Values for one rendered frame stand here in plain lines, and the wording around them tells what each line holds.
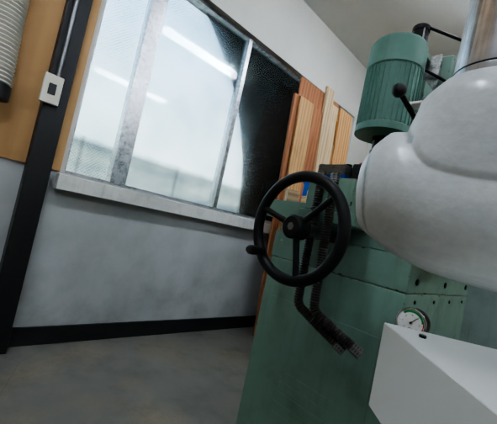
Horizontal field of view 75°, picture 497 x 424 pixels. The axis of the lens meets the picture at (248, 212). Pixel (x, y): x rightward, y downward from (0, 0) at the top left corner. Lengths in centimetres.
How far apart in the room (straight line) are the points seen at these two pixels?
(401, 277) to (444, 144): 55
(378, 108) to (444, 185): 78
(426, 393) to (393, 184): 20
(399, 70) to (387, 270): 61
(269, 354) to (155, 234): 120
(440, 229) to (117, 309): 190
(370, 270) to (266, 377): 47
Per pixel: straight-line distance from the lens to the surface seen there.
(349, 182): 85
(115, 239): 197
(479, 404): 32
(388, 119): 110
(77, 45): 188
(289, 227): 79
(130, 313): 213
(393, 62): 118
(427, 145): 37
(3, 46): 170
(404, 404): 41
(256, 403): 117
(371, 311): 90
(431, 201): 35
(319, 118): 300
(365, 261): 91
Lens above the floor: 78
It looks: 3 degrees up
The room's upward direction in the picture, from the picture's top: 12 degrees clockwise
